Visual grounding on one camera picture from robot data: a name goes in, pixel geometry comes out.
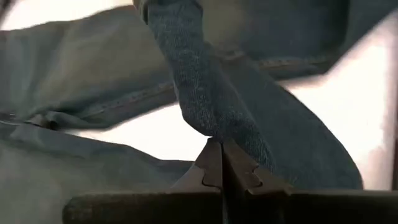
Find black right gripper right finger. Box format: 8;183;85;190
222;139;294;196

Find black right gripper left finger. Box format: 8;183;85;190
170;138;223;190

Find dark blue denim jeans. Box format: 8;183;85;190
0;0;398;224

